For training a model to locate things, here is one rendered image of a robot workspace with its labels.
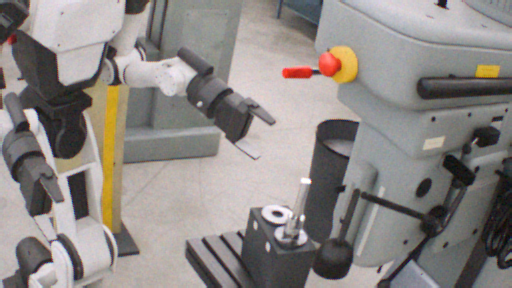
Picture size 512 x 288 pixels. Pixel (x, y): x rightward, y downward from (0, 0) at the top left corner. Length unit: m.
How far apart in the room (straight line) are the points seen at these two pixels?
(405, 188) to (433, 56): 0.31
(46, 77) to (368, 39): 0.75
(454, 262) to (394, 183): 0.59
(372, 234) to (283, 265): 0.50
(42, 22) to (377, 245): 0.86
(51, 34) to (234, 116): 0.48
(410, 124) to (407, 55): 0.16
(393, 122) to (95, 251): 0.88
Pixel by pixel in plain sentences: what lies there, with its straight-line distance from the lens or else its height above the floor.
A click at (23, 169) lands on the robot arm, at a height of 1.50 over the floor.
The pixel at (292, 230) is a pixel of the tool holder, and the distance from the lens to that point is 1.59.
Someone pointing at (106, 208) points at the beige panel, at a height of 0.22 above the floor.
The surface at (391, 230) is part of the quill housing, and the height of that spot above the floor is 1.45.
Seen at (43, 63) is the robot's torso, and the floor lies 1.58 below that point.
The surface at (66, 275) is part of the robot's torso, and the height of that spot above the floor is 0.98.
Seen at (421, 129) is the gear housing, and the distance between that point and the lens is 0.98.
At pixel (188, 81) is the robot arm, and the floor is 1.52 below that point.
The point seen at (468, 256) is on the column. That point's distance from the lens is 1.59.
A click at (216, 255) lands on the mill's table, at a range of 1.83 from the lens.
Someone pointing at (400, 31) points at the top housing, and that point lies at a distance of 0.87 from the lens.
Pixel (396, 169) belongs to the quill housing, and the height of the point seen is 1.58.
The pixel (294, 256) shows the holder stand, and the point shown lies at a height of 1.09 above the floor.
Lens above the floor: 2.07
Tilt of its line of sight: 28 degrees down
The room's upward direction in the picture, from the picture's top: 11 degrees clockwise
